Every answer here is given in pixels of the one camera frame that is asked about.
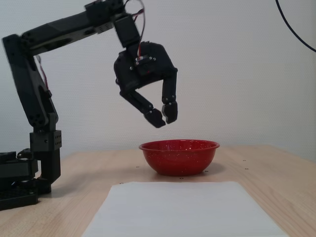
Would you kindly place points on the red speckled bowl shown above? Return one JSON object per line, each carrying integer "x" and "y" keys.
{"x": 179, "y": 160}

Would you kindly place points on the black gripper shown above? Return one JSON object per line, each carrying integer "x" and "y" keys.
{"x": 154, "y": 74}

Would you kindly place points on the white paper sheet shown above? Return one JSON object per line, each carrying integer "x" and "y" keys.
{"x": 172, "y": 212}

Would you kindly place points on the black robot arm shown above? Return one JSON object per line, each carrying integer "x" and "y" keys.
{"x": 61, "y": 27}

